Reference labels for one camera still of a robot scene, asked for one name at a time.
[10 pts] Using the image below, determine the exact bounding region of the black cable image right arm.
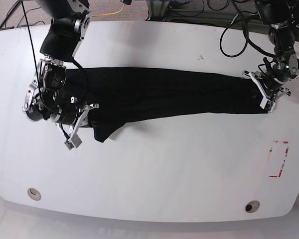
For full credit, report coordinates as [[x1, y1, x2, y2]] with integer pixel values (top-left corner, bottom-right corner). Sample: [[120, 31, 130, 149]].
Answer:
[[219, 0, 276, 59]]

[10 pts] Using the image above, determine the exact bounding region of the yellow cable on floor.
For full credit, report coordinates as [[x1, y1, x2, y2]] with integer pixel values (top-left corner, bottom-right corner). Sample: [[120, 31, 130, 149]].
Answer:
[[93, 4, 125, 18]]

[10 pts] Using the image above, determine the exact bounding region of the right table cable grommet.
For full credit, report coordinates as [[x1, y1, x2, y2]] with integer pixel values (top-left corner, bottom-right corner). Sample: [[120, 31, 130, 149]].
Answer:
[[245, 200, 260, 214]]

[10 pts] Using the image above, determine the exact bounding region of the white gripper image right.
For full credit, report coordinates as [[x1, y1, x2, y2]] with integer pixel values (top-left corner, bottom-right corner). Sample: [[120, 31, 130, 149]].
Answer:
[[242, 70, 291, 113]]

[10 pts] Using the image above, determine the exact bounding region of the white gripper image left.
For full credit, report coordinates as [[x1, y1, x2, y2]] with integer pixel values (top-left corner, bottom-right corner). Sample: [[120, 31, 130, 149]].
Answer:
[[54, 103, 100, 150]]

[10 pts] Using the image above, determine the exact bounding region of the black t-shirt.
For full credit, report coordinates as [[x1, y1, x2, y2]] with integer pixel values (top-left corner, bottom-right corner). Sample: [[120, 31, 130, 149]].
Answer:
[[43, 66, 277, 144]]

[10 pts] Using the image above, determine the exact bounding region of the left table cable grommet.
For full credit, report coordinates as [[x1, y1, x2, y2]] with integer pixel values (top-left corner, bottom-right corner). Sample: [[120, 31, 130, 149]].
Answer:
[[27, 188, 41, 201]]

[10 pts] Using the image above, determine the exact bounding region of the table cable grommet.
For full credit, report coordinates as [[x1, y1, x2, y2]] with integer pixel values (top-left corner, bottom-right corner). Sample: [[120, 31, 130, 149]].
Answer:
[[245, 200, 260, 214], [27, 188, 41, 201]]

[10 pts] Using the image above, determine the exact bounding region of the red tape rectangle marking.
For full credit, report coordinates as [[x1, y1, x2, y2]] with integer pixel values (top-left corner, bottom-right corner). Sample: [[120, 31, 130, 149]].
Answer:
[[266, 141, 290, 178]]

